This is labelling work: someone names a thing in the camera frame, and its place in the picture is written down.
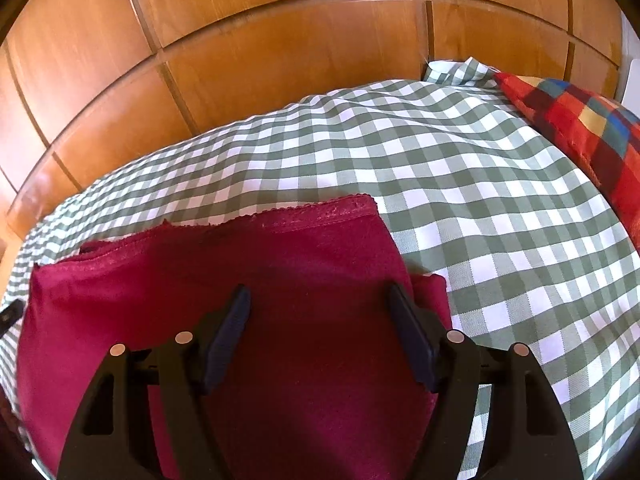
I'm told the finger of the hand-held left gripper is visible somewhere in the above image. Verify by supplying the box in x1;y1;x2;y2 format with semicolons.
0;300;24;339

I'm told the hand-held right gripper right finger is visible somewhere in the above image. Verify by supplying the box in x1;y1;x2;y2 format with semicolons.
387;282;585;480

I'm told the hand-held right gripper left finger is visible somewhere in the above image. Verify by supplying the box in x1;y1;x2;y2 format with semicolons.
57;284;252;480

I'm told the dark red garment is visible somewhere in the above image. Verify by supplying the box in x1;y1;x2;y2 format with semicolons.
15;194;447;480

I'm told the green white checked bed sheet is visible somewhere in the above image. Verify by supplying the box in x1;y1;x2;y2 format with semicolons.
0;57;640;480

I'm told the red multicolour plaid pillow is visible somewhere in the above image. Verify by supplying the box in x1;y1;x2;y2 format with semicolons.
492;72;640;257

